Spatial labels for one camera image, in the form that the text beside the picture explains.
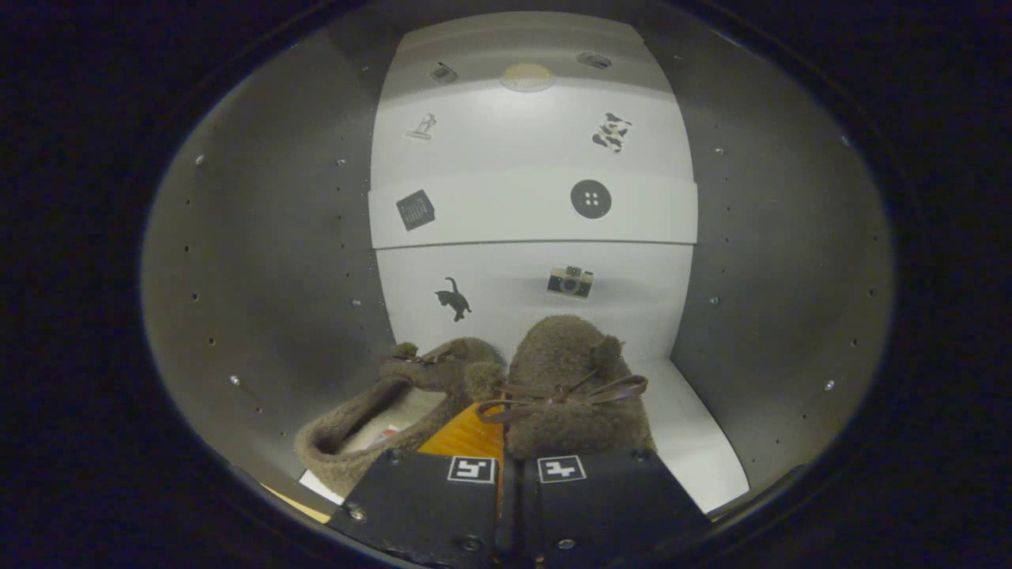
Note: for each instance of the brown fuzzy slipper shoe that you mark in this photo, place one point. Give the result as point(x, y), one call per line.
point(348, 442)
point(565, 356)

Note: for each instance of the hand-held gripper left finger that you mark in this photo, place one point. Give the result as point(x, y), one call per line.
point(419, 506)

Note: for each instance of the grey shoe cabinet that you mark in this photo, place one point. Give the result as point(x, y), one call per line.
point(514, 158)

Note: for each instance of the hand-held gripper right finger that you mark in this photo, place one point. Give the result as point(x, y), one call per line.
point(601, 506)

